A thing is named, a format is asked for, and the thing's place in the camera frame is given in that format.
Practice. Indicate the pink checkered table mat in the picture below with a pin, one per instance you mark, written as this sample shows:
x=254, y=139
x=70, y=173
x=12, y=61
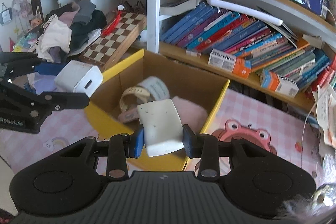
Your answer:
x=290, y=138

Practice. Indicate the row of leaning books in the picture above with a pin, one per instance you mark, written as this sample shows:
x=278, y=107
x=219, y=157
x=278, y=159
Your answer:
x=265, y=45

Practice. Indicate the wooden bookshelf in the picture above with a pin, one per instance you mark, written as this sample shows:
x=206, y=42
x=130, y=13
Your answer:
x=287, y=12

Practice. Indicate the pile of clothes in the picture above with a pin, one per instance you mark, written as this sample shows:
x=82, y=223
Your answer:
x=67, y=31

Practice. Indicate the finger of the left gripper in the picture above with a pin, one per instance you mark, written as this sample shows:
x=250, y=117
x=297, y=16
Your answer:
x=55, y=101
x=24, y=63

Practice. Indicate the small red white box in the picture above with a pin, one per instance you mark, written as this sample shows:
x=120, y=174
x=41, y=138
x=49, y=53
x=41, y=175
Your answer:
x=193, y=53

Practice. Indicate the beige measuring tape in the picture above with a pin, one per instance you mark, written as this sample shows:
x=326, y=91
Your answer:
x=130, y=99

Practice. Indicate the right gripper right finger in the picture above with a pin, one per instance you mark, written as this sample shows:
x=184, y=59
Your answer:
x=204, y=147

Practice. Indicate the pink plush toy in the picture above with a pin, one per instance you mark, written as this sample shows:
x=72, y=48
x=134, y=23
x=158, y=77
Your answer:
x=190, y=113

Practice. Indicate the yellow-rimmed cardboard box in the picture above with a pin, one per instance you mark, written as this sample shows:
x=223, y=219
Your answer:
x=200, y=87

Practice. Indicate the white tape roll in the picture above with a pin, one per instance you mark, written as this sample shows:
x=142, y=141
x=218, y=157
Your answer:
x=156, y=87

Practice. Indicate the white power bank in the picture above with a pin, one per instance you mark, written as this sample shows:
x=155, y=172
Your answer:
x=163, y=131

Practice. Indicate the white power adapter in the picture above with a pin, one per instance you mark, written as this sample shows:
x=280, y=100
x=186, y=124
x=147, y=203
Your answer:
x=79, y=77

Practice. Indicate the red tassel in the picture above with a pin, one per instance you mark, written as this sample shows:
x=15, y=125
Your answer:
x=108, y=30

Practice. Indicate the white and orange medicine box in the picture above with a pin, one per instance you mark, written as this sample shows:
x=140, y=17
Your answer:
x=230, y=63

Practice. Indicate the wooden chessboard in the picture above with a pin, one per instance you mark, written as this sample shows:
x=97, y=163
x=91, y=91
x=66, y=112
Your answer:
x=108, y=49

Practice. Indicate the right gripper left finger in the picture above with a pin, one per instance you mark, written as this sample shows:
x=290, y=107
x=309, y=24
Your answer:
x=122, y=147

